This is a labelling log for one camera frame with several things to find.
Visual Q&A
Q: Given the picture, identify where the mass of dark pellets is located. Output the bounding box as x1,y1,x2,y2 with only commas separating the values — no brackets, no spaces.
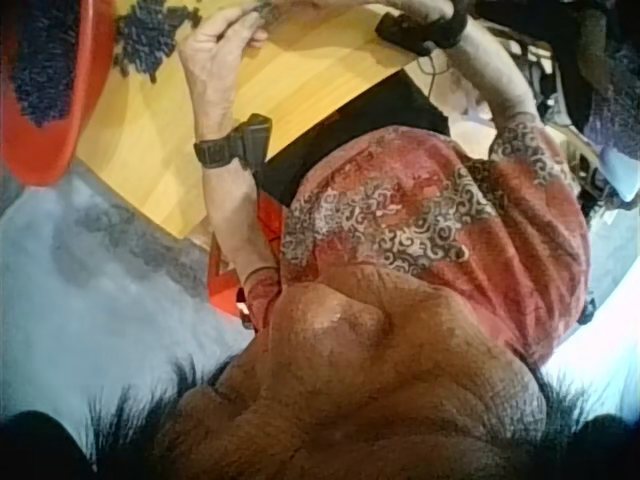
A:
9,0,84,129

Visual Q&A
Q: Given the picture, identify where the person's right hand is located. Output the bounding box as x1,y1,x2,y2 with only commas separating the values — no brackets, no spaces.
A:
367,0,454,19

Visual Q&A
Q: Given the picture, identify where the person's left hand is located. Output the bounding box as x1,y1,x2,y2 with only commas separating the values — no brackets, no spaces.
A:
177,3,275,144

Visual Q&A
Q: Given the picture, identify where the heap of dark pellets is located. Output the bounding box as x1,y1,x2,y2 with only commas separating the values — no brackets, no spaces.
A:
112,0,204,84

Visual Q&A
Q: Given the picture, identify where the cluttered dark equipment pile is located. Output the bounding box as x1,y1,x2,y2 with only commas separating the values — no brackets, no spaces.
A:
474,0,640,214

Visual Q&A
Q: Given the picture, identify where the red plastic basin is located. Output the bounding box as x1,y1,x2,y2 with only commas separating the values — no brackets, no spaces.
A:
0,0,119,189

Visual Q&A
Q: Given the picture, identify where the thin dark cable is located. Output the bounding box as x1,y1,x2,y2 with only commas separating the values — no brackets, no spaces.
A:
413,52,452,99

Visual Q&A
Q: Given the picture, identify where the red plastic stool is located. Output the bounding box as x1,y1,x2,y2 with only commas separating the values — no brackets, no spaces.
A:
206,193,287,322

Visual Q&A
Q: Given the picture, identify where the black wrist band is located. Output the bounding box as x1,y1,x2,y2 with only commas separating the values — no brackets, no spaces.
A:
374,0,471,57
192,113,275,172

